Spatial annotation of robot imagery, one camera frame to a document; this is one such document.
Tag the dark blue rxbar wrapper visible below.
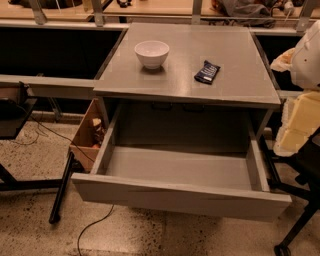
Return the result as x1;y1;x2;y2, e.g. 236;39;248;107
194;60;220;85

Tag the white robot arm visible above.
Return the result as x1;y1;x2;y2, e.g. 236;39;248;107
271;21;320;157

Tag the grey cabinet with top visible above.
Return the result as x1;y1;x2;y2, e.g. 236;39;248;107
94;23;280;141

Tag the open grey top drawer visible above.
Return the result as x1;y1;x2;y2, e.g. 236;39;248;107
72;102;291;221

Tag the white ceramic bowl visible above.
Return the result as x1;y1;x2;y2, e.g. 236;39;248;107
134;40;170;69

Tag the wooden box on floor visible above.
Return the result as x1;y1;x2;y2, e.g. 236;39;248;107
69;99;106;172

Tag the black stand leg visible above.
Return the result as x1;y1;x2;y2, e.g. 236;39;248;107
49;152;74;224

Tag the grey cloth in background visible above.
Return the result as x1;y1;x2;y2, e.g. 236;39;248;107
211;0;277;28

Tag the black office chair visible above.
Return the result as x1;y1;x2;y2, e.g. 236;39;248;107
263;128;320;256

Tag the black floor cable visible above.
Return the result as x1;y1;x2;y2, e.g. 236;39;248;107
13;103;115;256

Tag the metal railing frame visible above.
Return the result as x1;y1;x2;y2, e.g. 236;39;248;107
0;0;320;35

